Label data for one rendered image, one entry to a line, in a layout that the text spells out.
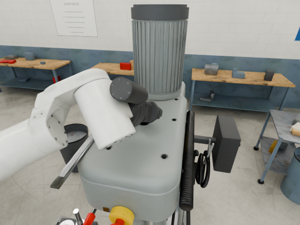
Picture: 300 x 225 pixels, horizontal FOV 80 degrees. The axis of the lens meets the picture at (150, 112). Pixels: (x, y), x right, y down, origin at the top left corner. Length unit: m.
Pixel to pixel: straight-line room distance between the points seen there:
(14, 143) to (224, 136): 0.73
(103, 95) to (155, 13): 0.40
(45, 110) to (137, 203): 0.29
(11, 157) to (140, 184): 0.24
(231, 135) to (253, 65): 4.23
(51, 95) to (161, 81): 0.44
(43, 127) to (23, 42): 6.50
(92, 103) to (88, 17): 5.09
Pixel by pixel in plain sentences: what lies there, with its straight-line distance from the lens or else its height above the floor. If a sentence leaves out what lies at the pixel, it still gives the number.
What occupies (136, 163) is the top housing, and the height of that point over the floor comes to 1.89.
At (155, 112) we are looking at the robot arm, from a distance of 0.45.
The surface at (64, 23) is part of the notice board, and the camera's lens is 5.74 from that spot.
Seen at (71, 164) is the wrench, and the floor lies 1.90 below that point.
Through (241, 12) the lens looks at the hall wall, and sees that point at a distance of 4.76.
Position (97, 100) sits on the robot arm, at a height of 2.08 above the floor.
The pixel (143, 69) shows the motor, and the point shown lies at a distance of 0.67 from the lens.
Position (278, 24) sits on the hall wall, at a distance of 4.98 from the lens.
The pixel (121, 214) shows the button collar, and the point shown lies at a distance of 0.48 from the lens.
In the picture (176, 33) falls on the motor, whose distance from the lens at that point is 0.65.
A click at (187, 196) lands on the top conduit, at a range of 0.49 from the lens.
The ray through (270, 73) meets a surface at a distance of 4.46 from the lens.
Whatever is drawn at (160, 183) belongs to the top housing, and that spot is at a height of 1.88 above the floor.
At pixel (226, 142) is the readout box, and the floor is 1.70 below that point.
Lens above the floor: 2.20
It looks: 30 degrees down
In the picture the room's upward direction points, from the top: straight up
